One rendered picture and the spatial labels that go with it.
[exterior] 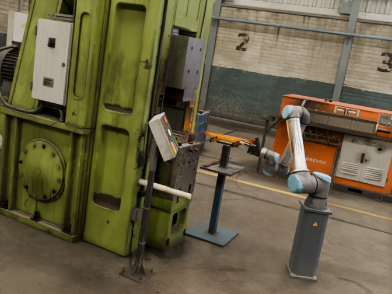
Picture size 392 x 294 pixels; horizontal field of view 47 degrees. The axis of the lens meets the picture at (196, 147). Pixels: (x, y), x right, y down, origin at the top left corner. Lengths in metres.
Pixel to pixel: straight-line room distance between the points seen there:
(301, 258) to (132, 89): 1.90
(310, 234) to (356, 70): 7.60
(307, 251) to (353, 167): 3.41
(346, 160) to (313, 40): 4.69
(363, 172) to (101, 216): 4.41
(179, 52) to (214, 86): 8.16
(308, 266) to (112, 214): 1.63
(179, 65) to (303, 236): 1.67
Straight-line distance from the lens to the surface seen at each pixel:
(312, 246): 3.81
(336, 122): 6.85
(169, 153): 2.98
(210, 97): 11.68
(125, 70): 3.52
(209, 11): 4.08
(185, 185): 3.80
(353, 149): 7.02
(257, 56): 11.35
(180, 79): 3.50
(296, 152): 3.66
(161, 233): 3.80
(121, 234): 3.66
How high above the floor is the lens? 1.63
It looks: 11 degrees down
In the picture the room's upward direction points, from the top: 9 degrees clockwise
